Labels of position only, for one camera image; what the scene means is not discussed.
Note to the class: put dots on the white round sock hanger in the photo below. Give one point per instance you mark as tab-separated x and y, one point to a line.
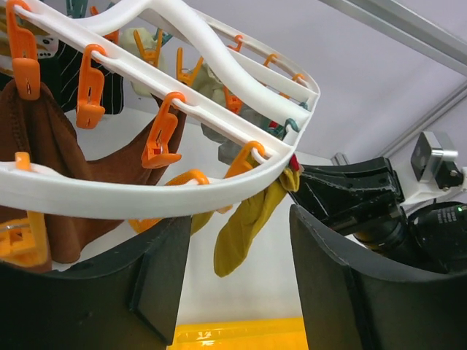
278	95

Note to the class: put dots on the orange clothes peg large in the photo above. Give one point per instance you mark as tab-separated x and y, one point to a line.
156	152

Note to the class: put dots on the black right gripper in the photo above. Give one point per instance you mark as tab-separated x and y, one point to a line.
355	198

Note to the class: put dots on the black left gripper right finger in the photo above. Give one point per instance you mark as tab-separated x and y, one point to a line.
352	298

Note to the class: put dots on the black striped hanging sock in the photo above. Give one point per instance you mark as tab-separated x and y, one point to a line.
63	68

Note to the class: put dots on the mustard sock with reindeer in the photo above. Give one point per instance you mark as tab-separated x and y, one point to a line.
290	177

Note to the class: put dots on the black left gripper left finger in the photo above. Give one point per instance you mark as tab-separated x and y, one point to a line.
125	298

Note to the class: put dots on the brown hanging sock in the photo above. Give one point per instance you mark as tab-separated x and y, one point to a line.
41	129

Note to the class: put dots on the teal clothes peg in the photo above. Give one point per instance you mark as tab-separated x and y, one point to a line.
280	131

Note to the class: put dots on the orange clothes peg front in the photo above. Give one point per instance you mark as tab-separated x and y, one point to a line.
172	203

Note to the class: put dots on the mustard yellow sock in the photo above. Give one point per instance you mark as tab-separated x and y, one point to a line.
236	236

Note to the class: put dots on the aluminium right frame post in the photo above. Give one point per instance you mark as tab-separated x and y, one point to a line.
385	129

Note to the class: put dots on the yellow plastic bin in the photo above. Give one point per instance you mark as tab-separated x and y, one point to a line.
288	333

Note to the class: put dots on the aluminium top crossbar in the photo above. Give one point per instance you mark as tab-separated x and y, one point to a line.
407	27

